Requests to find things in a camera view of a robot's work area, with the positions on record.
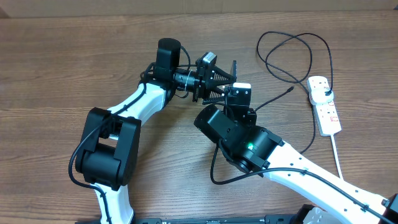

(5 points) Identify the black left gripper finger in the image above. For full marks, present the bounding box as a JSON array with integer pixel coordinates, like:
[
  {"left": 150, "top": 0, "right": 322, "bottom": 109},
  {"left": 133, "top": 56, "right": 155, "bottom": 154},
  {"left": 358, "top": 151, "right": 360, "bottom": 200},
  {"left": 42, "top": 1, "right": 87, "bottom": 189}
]
[
  {"left": 202, "top": 87, "right": 225, "bottom": 105},
  {"left": 211, "top": 66, "right": 233, "bottom": 87}
]

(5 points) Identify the white power strip cord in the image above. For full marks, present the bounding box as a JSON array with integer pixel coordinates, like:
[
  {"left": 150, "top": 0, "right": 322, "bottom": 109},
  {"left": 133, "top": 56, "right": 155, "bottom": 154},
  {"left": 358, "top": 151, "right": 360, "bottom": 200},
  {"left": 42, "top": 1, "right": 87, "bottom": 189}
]
[{"left": 329, "top": 134, "right": 345, "bottom": 180}]

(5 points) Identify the white charger plug adapter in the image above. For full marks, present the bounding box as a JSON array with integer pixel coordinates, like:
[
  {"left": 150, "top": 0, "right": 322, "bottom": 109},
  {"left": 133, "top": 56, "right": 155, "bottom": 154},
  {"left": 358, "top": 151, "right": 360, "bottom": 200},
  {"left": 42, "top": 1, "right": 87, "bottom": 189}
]
[{"left": 310, "top": 88, "right": 334, "bottom": 106}]

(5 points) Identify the black USB charging cable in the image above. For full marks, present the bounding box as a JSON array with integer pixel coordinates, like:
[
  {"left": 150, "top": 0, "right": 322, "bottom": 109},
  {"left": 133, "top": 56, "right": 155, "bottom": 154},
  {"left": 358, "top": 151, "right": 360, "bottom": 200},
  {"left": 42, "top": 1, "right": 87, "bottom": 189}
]
[{"left": 248, "top": 30, "right": 334, "bottom": 155}]

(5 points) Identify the white power strip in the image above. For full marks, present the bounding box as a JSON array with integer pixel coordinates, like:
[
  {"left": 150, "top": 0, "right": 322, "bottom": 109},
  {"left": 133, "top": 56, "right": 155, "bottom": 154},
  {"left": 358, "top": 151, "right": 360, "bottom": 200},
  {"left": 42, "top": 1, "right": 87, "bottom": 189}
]
[{"left": 307, "top": 76, "right": 342, "bottom": 136}]

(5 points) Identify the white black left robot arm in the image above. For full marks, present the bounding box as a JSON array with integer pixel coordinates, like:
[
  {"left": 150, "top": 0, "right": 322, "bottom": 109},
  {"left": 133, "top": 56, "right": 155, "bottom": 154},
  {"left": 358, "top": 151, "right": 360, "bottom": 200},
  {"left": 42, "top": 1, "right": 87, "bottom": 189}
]
[{"left": 68, "top": 38, "right": 236, "bottom": 223}]

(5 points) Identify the blue Galaxy smartphone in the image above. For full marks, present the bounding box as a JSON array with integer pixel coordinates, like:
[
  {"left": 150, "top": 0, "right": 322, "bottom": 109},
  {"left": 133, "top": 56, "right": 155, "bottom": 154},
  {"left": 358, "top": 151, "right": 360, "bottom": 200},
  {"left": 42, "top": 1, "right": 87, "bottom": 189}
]
[{"left": 230, "top": 60, "right": 237, "bottom": 83}]

